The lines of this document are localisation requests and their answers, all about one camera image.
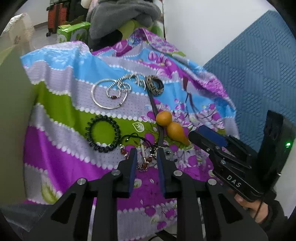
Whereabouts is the orange gourd ornament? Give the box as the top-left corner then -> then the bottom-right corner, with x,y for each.
156,110 -> 190,146

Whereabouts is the red bead charm string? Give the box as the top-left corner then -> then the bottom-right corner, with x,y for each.
119,133 -> 163,172

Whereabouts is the green eye bead charm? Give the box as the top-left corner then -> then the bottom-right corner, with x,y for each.
164,148 -> 174,160

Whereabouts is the black coil hair tie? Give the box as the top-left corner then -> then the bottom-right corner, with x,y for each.
84,115 -> 122,153

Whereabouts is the silver bead chain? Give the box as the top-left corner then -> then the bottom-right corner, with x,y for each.
105,72 -> 148,100

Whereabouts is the silver bangle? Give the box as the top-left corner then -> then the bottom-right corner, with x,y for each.
90,78 -> 128,110

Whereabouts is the right hand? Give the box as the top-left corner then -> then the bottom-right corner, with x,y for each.
234,194 -> 268,223

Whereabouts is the colourful floral cloth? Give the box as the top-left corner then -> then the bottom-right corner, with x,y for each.
20,27 -> 240,240

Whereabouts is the grey fleece garment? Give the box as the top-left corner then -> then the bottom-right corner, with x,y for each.
86,1 -> 161,40

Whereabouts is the white cardboard box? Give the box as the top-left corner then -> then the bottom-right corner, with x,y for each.
0,47 -> 36,205

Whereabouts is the green cardboard box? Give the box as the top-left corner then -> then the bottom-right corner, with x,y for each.
57,22 -> 90,44

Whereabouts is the red suitcase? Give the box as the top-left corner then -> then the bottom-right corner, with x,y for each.
46,1 -> 69,37

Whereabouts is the cream lace covered table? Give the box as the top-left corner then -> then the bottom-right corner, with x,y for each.
1,13 -> 35,55

